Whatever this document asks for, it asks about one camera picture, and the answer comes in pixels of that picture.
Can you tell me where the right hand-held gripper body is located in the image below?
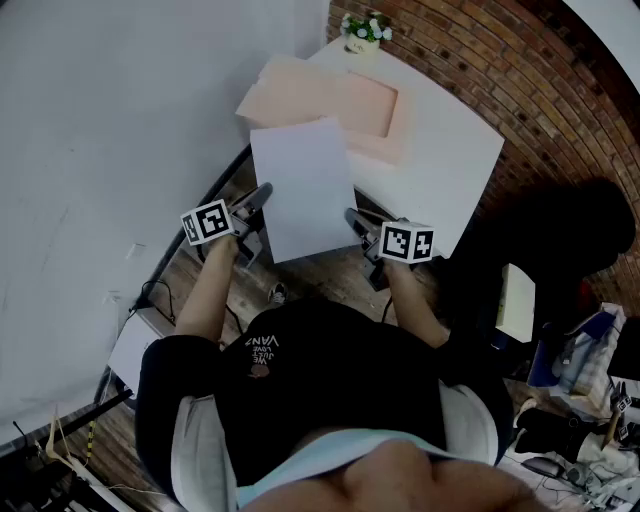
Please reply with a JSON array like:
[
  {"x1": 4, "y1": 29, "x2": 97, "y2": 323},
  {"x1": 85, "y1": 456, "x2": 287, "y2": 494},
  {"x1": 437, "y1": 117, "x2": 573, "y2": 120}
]
[{"x1": 352, "y1": 214, "x2": 435, "y2": 292}]

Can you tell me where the white shoulder strap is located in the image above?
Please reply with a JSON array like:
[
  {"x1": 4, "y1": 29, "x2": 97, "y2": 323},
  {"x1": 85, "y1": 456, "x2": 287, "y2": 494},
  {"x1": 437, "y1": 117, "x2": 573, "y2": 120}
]
[
  {"x1": 438, "y1": 383, "x2": 501, "y2": 467},
  {"x1": 171, "y1": 393, "x2": 237, "y2": 512}
]

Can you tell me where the potted flower plant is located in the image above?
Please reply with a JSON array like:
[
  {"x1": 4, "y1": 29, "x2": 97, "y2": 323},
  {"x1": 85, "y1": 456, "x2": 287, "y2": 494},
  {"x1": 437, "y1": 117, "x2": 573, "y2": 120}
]
[{"x1": 339, "y1": 12, "x2": 395, "y2": 57}]

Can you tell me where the black cable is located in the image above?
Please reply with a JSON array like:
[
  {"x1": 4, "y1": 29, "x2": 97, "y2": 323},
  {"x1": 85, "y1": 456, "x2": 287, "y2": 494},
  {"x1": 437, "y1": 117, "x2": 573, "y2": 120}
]
[{"x1": 128, "y1": 279, "x2": 177, "y2": 326}]

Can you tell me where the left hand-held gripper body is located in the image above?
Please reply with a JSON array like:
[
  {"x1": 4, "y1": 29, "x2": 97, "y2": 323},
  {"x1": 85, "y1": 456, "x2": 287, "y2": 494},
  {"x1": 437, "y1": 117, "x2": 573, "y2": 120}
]
[{"x1": 180, "y1": 192, "x2": 269, "y2": 271}]

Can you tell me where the person's right forearm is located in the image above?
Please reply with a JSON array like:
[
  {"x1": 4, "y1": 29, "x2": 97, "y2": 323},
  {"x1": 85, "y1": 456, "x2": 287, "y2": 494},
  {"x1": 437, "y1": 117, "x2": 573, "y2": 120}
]
[{"x1": 382, "y1": 259, "x2": 454, "y2": 351}]

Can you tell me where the white box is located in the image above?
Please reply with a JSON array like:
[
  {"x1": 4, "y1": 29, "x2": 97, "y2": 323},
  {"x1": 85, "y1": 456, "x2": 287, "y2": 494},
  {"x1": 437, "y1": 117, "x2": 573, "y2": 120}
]
[{"x1": 494, "y1": 263, "x2": 537, "y2": 344}]

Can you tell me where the white flat board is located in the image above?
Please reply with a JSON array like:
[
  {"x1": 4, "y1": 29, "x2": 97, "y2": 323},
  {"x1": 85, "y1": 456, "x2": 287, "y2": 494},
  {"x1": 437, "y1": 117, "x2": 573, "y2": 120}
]
[{"x1": 107, "y1": 314, "x2": 166, "y2": 399}]

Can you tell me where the white A4 paper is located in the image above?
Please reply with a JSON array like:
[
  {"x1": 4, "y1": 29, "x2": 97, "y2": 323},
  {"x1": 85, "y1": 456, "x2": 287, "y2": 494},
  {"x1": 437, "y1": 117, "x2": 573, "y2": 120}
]
[{"x1": 249, "y1": 116, "x2": 364, "y2": 265}]

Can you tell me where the blue chair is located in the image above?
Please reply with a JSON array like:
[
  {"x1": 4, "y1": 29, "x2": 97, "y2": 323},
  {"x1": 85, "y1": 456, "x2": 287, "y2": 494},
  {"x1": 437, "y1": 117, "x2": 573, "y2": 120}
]
[{"x1": 527, "y1": 308, "x2": 627, "y2": 397}]

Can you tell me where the person's face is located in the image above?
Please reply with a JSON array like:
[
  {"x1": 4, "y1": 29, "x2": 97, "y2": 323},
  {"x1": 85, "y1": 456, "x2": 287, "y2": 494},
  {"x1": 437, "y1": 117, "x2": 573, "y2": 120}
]
[{"x1": 259, "y1": 439, "x2": 544, "y2": 512}]

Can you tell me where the light blue face mask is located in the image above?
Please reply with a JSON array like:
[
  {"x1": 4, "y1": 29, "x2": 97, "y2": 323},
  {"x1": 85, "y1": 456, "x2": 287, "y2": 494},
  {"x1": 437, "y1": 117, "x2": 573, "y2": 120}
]
[{"x1": 233, "y1": 428, "x2": 454, "y2": 509}]

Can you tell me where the person's left forearm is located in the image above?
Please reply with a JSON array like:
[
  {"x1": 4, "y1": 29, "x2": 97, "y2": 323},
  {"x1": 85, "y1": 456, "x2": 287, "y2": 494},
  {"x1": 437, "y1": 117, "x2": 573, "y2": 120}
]
[{"x1": 173, "y1": 234, "x2": 239, "y2": 346}]

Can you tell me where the person's black t-shirt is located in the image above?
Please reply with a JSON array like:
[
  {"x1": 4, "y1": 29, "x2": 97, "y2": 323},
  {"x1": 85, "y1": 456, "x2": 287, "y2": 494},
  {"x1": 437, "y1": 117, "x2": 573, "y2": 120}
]
[{"x1": 134, "y1": 297, "x2": 514, "y2": 501}]

